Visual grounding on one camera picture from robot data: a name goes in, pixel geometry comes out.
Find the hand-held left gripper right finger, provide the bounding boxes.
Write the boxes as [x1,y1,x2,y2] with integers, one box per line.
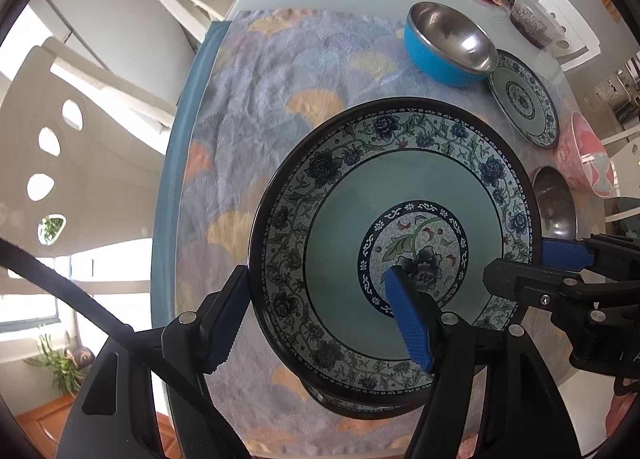
[384,265,581,459]

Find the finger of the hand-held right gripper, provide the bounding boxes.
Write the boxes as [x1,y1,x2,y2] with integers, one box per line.
[482,259,597,313]
[542,233,640,286]

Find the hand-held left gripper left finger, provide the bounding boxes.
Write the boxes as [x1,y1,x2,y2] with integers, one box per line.
[55,266,251,459]

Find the silver steel bowl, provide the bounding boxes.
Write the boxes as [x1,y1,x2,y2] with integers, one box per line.
[531,166,579,241]

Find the large floral plate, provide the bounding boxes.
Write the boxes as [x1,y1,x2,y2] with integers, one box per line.
[248,97,543,407]
[302,380,437,421]

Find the person's right forearm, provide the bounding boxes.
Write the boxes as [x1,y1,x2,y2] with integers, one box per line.
[604,386,633,442]

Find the pink bowl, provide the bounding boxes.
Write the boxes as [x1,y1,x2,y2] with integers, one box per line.
[555,111,617,198]

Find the small floral plate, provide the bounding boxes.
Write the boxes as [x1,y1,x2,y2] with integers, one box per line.
[487,49,560,150]

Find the potted green plant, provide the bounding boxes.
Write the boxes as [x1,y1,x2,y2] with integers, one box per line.
[24,333,90,396]

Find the clear plastic food container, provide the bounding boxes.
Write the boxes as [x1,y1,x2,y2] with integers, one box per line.
[506,0,567,51]

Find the fan-patterned tablecloth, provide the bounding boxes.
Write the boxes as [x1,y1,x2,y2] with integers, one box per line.
[150,9,576,459]

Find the blue steel bowl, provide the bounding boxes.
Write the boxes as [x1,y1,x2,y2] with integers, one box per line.
[403,1,499,88]

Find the black cable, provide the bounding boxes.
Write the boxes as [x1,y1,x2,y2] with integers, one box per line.
[0,237,251,459]

